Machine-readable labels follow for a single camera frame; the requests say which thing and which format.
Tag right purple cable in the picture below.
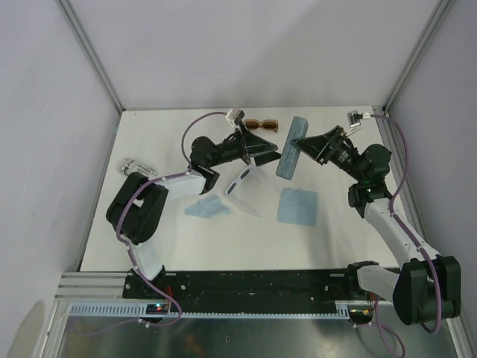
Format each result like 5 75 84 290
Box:
363 111 444 355

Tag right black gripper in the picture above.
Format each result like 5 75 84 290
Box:
292 125 366 182

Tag newspaper print pouch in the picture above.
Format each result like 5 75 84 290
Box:
119 158 158 178

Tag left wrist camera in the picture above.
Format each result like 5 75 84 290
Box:
225 108 244 127

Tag white frame sunglasses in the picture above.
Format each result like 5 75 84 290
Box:
224 165 280 218

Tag white cable duct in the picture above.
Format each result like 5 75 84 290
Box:
66 301 353 320

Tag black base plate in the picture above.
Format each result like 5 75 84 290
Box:
122 268 391 314

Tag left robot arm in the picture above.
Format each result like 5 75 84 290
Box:
106 129 280 298

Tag brown sunglasses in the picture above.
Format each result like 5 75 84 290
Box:
243 119 279 133

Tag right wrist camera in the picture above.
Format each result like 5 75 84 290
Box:
347 110 362 131

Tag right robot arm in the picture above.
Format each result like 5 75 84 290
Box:
290 126 461 334

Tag aluminium corner post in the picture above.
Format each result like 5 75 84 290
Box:
382 0 455 113
54 0 124 113

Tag blue glasses case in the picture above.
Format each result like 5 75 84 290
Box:
276 116 309 180

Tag left aluminium corner post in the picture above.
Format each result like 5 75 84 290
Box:
54 0 124 113

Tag crumpled blue cleaning cloth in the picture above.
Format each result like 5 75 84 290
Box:
184 194 230 219

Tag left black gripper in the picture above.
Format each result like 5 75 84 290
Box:
207 122 281 169

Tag blue cleaning cloth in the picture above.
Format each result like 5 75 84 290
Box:
277 187 318 227
184 194 230 219

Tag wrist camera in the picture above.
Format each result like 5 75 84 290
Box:
225 108 244 127
347 110 362 131

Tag right aluminium corner post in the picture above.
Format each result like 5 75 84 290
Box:
382 0 455 113

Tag aluminium frame rail front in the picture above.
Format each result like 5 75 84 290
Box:
54 271 131 301

